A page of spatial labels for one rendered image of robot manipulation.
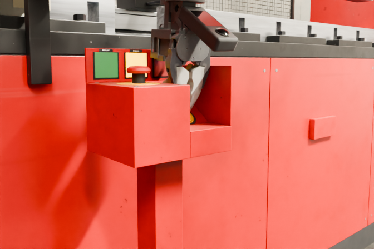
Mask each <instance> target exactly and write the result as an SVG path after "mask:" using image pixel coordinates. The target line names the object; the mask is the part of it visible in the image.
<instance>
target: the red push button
mask: <svg viewBox="0 0 374 249"><path fill-rule="evenodd" d="M126 71H127V73H132V83H135V84H142V83H145V74H146V73H150V71H151V69H150V68H149V67H148V66H130V67H128V68H127V70H126Z"/></svg>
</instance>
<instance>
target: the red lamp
mask: <svg viewBox="0 0 374 249"><path fill-rule="evenodd" d="M162 76H168V74H167V71H166V67H165V61H157V59H154V77H162Z"/></svg>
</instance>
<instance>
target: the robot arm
mask: <svg viewBox="0 0 374 249"><path fill-rule="evenodd" d="M204 3H205V0H160V4H164V5H165V13H164V27H163V28H162V27H161V25H162V24H161V25H160V26H159V29H151V55H150V58H154V59H157V61H165V67H166V71H167V74H168V76H169V77H168V78H167V79H166V80H164V81H163V83H172V84H188V85H190V110H191V109H192V107H193V105H194V104H195V102H196V100H197V99H198V97H199V95H200V93H201V90H202V89H203V88H204V85H205V83H206V79H207V77H208V74H209V71H210V53H211V50H212V51H214V52H224V51H234V50H235V48H236V45H237V43H238V38H237V37H236V36H235V35H233V34H232V33H231V32H230V31H229V30H228V29H226V28H225V27H224V26H223V25H222V24H221V23H220V22H218V21H217V20H216V19H215V18H214V17H213V16H212V15H211V14H209V13H208V12H207V11H206V10H205V9H204V8H203V7H196V4H204ZM153 46H154V51H153ZM209 48H210V49H211V50H210V49H209ZM187 61H191V62H192V64H191V63H189V64H188V65H187V67H186V69H185V68H184V67H182V65H186V63H187Z"/></svg>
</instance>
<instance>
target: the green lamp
mask: <svg viewBox="0 0 374 249"><path fill-rule="evenodd" d="M95 78H118V61H117V53H113V52H95Z"/></svg>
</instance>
